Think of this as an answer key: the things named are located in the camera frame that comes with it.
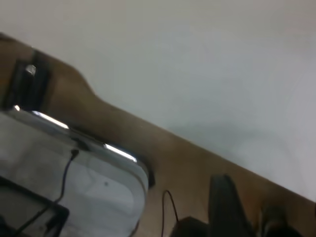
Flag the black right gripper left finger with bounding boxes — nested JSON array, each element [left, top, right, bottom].
[[209, 174, 255, 237]]

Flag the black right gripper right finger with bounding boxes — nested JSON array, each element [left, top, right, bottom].
[[260, 204, 296, 237]]

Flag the shiny metal tray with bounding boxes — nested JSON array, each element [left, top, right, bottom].
[[0, 106, 150, 237]]

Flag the thin dark red cable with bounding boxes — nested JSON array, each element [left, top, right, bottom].
[[160, 189, 181, 237]]

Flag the thin black cable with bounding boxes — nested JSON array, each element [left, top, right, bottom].
[[14, 148, 80, 237]]

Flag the black rectangular frame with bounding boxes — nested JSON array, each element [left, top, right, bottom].
[[0, 175, 70, 237]]

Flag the black clamp bracket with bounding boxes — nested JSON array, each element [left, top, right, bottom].
[[4, 48, 53, 113]]

